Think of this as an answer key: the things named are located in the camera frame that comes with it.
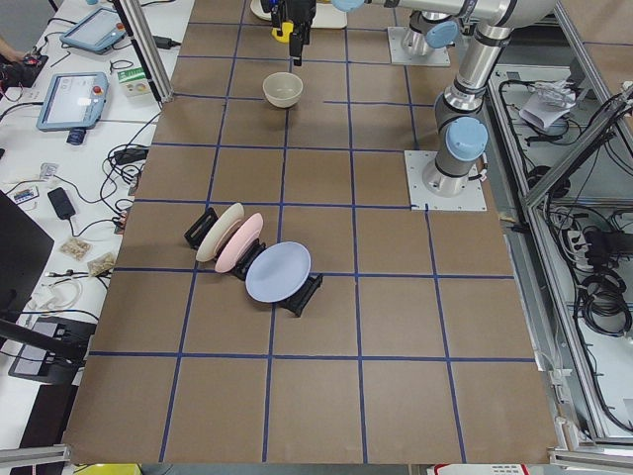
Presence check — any yellow lemon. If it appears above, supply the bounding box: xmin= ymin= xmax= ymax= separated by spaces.
xmin=271 ymin=21 xmax=294 ymax=44

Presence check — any teach pendant tablet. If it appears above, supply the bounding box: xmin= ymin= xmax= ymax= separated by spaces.
xmin=60 ymin=8 xmax=126 ymax=54
xmin=37 ymin=72 xmax=109 ymax=132

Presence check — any white rectangular tray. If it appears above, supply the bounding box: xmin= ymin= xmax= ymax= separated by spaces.
xmin=312 ymin=0 xmax=347 ymax=30

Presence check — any cream plate in rack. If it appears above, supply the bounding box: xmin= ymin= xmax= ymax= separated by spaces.
xmin=196 ymin=203 xmax=244 ymax=262

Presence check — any lavender plate in rack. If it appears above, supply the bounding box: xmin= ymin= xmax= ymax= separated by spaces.
xmin=245 ymin=241 xmax=312 ymax=303

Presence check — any small cream plate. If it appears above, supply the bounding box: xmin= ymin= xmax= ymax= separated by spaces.
xmin=250 ymin=0 xmax=271 ymax=22

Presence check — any cream bowl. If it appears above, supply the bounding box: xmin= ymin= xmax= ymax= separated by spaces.
xmin=262 ymin=72 xmax=304 ymax=109

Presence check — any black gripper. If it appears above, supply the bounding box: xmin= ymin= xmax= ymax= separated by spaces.
xmin=271 ymin=0 xmax=316 ymax=66

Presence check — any black power adapter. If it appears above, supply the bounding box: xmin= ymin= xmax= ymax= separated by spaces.
xmin=47 ymin=187 xmax=76 ymax=220

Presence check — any green white small box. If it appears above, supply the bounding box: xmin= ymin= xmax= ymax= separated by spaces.
xmin=117 ymin=67 xmax=151 ymax=97

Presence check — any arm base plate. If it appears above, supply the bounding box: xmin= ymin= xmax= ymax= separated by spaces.
xmin=405 ymin=150 xmax=488 ymax=212
xmin=387 ymin=27 xmax=452 ymax=67

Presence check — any black plate rack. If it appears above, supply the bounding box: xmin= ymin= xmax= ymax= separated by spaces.
xmin=184 ymin=208 xmax=323 ymax=317

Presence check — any near teach pendant tablet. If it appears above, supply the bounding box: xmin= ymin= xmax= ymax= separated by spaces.
xmin=37 ymin=72 xmax=109 ymax=132

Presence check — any far teach pendant tablet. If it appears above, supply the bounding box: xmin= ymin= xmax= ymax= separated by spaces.
xmin=60 ymin=8 xmax=126 ymax=54

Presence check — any black monitor stand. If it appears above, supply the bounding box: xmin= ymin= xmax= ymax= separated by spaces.
xmin=1 ymin=195 xmax=96 ymax=385

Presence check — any crumpled white paper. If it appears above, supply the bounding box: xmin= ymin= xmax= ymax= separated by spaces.
xmin=518 ymin=80 xmax=577 ymax=131

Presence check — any aluminium frame post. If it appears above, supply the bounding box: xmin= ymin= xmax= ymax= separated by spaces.
xmin=113 ymin=0 xmax=174 ymax=104

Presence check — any pink plate in rack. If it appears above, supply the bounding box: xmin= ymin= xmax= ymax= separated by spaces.
xmin=215 ymin=213 xmax=263 ymax=273

